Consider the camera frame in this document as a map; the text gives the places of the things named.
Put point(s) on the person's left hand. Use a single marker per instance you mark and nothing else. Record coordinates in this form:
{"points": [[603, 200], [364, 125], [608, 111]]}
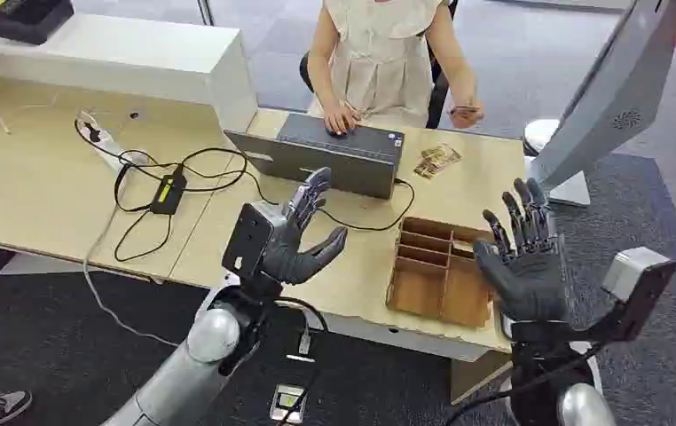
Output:
{"points": [[467, 117]]}

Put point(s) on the person's right hand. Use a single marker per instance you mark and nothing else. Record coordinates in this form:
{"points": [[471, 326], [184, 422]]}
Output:
{"points": [[341, 117]]}

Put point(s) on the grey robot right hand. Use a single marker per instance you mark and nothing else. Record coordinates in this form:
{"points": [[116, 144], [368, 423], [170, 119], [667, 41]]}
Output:
{"points": [[532, 282]]}

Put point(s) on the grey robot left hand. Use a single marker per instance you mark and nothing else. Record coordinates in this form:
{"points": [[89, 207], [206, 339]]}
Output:
{"points": [[291, 258]]}

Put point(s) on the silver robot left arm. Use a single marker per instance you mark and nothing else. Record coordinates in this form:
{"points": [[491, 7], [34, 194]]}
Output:
{"points": [[185, 376]]}

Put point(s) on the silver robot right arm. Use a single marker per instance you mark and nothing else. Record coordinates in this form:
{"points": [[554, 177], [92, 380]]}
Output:
{"points": [[579, 408]]}

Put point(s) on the black chair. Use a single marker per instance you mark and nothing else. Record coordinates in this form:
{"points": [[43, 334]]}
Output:
{"points": [[439, 94]]}

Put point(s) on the grey laptop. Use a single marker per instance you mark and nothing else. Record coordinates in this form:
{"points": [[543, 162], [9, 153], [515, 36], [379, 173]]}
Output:
{"points": [[326, 159]]}

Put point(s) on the person seated at desk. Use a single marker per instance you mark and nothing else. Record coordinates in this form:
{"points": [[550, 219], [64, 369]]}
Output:
{"points": [[382, 59]]}

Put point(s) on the white round stand base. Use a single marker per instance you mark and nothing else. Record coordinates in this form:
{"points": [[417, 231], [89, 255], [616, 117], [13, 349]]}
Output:
{"points": [[538, 134]]}

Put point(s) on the white hanging plug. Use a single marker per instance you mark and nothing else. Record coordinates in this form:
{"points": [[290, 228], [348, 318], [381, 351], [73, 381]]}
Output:
{"points": [[304, 342]]}

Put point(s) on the wooden card box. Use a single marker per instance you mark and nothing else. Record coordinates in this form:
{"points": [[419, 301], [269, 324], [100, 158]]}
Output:
{"points": [[438, 282]]}

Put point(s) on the black power adapter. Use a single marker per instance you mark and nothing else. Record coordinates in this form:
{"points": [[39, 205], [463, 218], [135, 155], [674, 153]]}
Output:
{"points": [[167, 191]]}

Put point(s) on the floor socket plate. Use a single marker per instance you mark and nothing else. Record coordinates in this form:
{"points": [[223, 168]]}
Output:
{"points": [[288, 403]]}

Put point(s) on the grey standing screen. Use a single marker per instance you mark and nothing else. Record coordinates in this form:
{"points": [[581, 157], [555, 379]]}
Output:
{"points": [[614, 94]]}

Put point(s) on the white power strip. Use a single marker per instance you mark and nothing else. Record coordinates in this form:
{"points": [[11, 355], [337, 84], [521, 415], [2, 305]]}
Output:
{"points": [[106, 141]]}

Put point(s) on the white raised counter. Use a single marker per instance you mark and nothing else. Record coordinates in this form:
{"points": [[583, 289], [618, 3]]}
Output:
{"points": [[109, 59]]}

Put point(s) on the black bag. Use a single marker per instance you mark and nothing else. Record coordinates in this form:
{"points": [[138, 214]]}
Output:
{"points": [[26, 17]]}

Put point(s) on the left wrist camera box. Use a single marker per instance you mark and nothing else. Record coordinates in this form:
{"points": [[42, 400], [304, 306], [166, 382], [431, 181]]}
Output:
{"points": [[253, 238]]}

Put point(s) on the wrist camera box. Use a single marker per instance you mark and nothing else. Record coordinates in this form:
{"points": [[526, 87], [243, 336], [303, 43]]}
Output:
{"points": [[253, 238], [638, 282]]}

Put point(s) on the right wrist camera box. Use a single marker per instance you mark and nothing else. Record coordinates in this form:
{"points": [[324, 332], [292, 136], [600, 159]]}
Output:
{"points": [[638, 282]]}

